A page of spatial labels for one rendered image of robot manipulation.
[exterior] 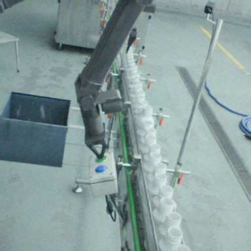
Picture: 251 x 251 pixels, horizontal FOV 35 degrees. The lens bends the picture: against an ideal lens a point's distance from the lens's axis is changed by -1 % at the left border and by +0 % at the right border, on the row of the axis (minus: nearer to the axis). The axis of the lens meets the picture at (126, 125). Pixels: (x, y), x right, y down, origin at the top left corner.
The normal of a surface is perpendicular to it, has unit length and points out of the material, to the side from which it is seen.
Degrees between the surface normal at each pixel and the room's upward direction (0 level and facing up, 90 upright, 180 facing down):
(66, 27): 90
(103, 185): 90
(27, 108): 90
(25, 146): 90
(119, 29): 110
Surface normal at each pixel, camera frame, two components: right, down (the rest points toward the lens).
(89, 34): 0.10, 0.47
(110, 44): 0.15, 0.74
